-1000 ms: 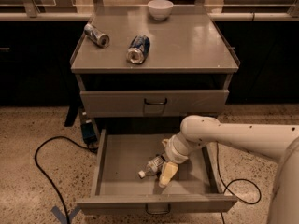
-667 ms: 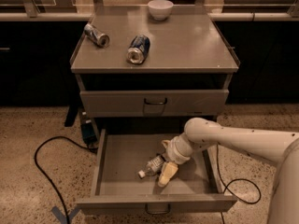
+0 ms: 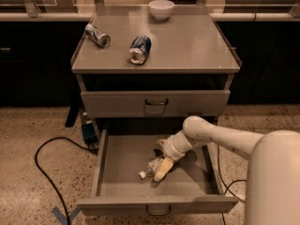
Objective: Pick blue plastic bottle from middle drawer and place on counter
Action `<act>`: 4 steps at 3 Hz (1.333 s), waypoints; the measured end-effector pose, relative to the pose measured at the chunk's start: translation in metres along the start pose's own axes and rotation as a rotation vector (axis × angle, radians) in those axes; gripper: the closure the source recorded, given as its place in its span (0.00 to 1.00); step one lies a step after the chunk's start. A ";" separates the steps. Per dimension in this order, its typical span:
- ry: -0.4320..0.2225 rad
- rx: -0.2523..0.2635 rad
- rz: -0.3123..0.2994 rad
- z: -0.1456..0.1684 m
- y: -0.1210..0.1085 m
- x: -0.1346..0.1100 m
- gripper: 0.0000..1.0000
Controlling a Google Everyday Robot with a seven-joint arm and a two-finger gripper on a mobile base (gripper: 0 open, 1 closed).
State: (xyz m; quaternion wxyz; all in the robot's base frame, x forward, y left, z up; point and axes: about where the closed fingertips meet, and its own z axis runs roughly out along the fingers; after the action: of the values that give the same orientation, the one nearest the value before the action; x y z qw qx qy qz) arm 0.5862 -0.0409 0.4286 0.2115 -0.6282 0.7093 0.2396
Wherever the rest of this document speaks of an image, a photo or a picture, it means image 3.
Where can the blue tape cross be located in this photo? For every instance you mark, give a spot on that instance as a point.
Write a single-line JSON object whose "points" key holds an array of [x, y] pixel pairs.
{"points": [[62, 218]]}

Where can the silver soda can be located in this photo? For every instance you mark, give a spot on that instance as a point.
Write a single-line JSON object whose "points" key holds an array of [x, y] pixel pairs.
{"points": [[97, 36]]}

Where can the grey drawer cabinet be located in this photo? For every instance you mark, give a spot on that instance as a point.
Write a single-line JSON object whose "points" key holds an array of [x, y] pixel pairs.
{"points": [[188, 52]]}

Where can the grey open middle drawer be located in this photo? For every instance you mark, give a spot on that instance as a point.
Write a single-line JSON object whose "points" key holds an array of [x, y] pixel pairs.
{"points": [[192, 187]]}

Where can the blue soda can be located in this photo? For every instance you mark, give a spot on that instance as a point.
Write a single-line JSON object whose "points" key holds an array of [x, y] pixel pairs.
{"points": [[139, 50]]}

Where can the grey top drawer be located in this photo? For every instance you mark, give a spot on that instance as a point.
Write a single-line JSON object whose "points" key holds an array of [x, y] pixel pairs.
{"points": [[116, 104]]}

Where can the white bowl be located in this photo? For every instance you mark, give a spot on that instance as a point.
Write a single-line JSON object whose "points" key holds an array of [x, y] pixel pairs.
{"points": [[161, 10]]}

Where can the white back counter ledge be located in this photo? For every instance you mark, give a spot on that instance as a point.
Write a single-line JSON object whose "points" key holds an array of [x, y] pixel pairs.
{"points": [[217, 17]]}

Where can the clear plastic water bottle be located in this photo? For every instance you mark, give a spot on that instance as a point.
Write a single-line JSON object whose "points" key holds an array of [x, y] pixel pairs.
{"points": [[151, 168]]}

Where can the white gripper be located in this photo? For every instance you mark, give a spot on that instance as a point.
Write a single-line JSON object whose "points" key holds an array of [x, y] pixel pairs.
{"points": [[171, 149]]}

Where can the blue power box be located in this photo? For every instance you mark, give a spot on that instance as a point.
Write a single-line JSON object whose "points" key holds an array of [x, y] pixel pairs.
{"points": [[88, 134]]}

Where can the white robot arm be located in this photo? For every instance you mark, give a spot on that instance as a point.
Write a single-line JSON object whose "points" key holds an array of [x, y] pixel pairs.
{"points": [[273, 172]]}

